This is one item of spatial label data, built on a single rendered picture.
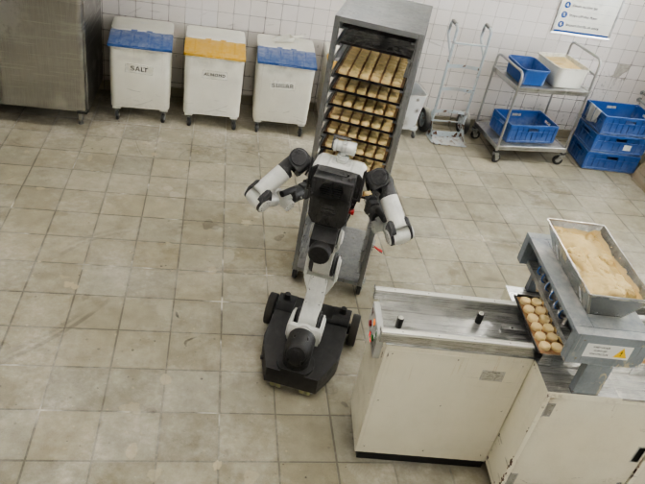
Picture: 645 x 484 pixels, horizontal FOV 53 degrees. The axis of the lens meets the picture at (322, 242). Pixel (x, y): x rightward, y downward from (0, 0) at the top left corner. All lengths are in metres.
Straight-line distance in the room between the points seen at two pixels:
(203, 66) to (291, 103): 0.86
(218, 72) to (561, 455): 4.25
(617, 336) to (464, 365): 0.66
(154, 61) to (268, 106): 1.08
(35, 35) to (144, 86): 0.97
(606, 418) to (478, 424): 0.59
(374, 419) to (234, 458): 0.73
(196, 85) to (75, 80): 1.02
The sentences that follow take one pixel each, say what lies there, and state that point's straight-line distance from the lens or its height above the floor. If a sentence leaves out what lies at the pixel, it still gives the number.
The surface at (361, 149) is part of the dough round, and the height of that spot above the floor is 1.06.
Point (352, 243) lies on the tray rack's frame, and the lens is 4.70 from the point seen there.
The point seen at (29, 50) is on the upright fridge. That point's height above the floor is 0.67.
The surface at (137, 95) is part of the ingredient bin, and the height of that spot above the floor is 0.26.
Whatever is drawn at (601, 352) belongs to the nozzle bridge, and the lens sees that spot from 2.93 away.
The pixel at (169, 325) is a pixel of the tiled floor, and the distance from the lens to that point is 4.07.
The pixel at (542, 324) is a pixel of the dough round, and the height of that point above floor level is 0.90.
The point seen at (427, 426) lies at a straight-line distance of 3.36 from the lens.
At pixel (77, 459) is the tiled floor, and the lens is 3.47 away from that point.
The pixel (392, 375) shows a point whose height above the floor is 0.65.
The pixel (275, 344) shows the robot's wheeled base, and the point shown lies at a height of 0.17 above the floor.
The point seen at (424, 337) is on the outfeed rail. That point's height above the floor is 0.89.
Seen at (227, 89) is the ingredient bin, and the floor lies 0.41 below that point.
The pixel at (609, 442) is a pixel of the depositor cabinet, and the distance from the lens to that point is 3.42.
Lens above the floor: 2.78
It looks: 35 degrees down
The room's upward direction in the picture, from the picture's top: 11 degrees clockwise
